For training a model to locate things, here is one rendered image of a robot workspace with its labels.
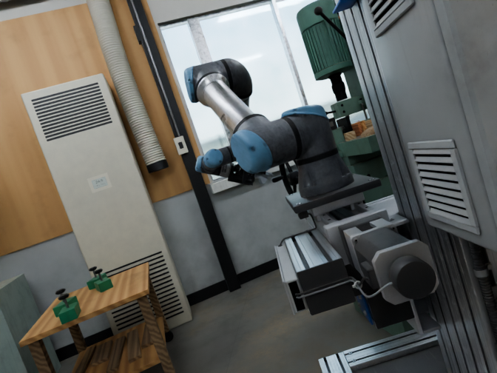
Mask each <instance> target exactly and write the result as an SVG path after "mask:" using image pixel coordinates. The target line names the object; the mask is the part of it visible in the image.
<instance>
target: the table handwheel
mask: <svg viewBox="0 0 497 373"><path fill-rule="evenodd" d="M285 165H286V167H287V169H288V171H289V173H288V174H287V175H286V171H285ZM279 168H280V174H281V175H283V177H284V179H282V180H283V183H284V186H285V188H286V190H287V192H288V194H289V195H290V194H293V193H295V192H297V184H298V171H293V170H292V169H291V167H290V165H289V163H288V162H287V163H284V164H281V165H279ZM291 185H292V186H293V189H292V188H291Z"/></svg>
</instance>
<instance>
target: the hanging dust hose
mask: <svg viewBox="0 0 497 373"><path fill-rule="evenodd" d="M86 2H87V6H88V8H89V12H90V15H91V18H92V22H93V24H94V27H95V31H96V34H97V37H98V41H99V44H100V46H101V51H102V53H103V56H104V58H105V59H104V60H105V62H106V65H107V67H108V71H109V74H110V75H111V79H112V81H113V84H114V86H115V90H116V91H117V92H116V93H117V95H118V97H119V100H120V102H121V104H122V107H123V109H124V111H125V112H124V113H125V114H126V118H127V120H128V122H129V125H130V127H131V128H130V129H132V133H133V134H134V138H135V140H136V142H137V144H138V147H139V148H138V149H140V151H141V153H142V155H143V157H142V158H144V160H145V161H144V162H146V163H145V164H146V168H147V170H148V172H149V173H152V172H157V171H159V170H162V169H165V168H167V167H169V165H168V163H167V160H166V159H165V156H164V154H163V152H162V149H161V148H162V147H160V145H159V144H160V143H158V142H159V141H158V139H157V136H156V134H155V131H154V130H153V129H154V128H152V127H153V126H152V124H151V121H150V119H149V117H148V116H149V115H147V114H148V113H147V112H146V108H145V106H144V104H143V101H142V100H143V99H142V97H141V95H140V93H139V90H138V86H136V85H137V84H136V81H135V79H134V78H135V77H133V76H134V75H133V73H132V71H131V68H130V65H129V61H128V58H127V56H126V52H125V49H124V46H123V43H122V40H121V37H120V34H119V31H118V26H117V24H116V20H115V17H114V14H113V11H112V7H111V4H110V2H109V0H86Z"/></svg>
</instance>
